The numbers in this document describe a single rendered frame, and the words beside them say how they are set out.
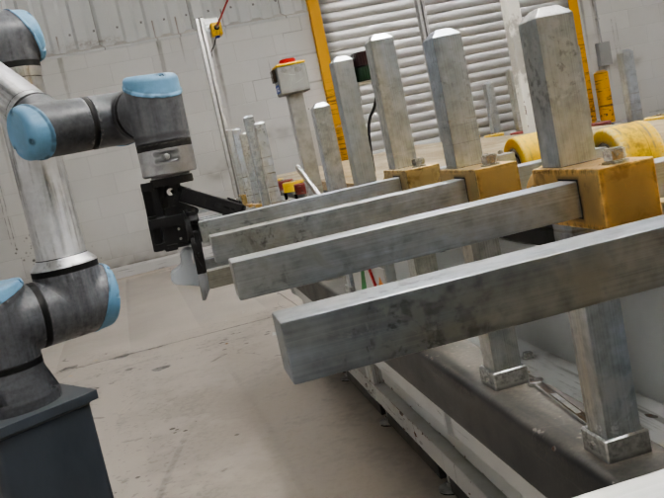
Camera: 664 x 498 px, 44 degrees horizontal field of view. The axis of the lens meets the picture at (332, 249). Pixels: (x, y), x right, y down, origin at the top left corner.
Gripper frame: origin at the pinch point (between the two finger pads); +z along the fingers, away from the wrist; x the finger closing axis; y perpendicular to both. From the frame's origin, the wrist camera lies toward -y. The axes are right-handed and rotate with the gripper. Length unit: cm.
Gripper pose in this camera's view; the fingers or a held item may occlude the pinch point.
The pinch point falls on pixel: (207, 291)
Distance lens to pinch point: 139.2
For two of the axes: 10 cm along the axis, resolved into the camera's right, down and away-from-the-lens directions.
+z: 1.8, 9.7, 1.3
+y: -9.6, 2.0, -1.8
